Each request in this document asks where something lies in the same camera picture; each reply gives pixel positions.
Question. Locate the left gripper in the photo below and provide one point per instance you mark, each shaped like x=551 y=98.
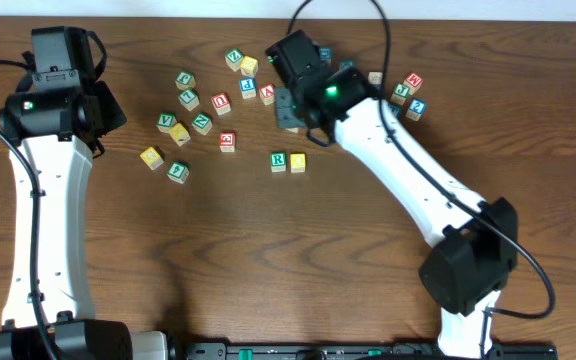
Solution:
x=109 y=108

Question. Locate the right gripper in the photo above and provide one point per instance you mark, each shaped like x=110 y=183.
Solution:
x=295 y=95

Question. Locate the yellow O block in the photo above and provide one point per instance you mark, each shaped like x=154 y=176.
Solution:
x=298 y=162

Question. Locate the green R block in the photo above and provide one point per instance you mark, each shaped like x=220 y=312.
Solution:
x=278 y=162

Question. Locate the yellow G block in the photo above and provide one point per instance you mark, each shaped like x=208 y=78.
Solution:
x=152 y=157

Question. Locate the green 4 block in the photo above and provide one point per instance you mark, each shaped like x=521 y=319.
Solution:
x=178 y=172

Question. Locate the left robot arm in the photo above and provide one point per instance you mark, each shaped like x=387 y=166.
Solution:
x=49 y=313

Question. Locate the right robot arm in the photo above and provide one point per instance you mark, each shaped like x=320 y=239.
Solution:
x=468 y=264

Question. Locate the blue D block top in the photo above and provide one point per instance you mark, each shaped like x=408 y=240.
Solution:
x=326 y=54

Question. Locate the blue d block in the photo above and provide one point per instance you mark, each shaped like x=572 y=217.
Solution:
x=326 y=54
x=346 y=64

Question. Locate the red A block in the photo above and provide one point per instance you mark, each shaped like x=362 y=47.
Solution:
x=267 y=94

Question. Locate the blue D block right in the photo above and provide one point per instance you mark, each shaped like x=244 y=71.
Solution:
x=346 y=64

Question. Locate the yellow block near Z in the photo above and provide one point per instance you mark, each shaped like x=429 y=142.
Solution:
x=249 y=66

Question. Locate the blue P block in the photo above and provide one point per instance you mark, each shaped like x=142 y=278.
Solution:
x=248 y=88

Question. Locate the green Z block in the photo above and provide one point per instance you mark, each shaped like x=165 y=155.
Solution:
x=233 y=59

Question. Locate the blue X block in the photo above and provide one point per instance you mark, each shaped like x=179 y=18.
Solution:
x=375 y=78

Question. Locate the red U block left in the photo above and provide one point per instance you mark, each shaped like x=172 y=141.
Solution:
x=221 y=103

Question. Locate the red E block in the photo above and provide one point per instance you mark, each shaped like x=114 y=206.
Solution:
x=227 y=141

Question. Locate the green J block right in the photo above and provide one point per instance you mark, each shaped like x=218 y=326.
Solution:
x=400 y=94

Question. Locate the green j block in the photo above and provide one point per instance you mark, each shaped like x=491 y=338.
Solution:
x=185 y=81
x=400 y=94

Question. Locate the blue T block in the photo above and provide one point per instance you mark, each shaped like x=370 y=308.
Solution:
x=395 y=109

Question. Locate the green J block left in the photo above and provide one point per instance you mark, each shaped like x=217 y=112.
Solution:
x=185 y=81

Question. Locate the green N block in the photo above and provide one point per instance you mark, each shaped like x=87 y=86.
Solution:
x=202 y=123

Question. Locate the green 7 block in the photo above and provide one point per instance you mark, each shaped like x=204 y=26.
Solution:
x=189 y=99

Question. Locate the red M block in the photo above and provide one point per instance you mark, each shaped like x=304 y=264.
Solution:
x=414 y=82

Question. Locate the green V block left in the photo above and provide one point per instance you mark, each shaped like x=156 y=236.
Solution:
x=166 y=121

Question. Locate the blue 2 block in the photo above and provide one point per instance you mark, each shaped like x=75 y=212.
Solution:
x=416 y=109

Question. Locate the yellow K block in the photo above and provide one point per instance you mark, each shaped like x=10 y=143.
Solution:
x=179 y=134

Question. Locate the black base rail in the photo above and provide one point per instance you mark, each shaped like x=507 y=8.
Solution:
x=402 y=350

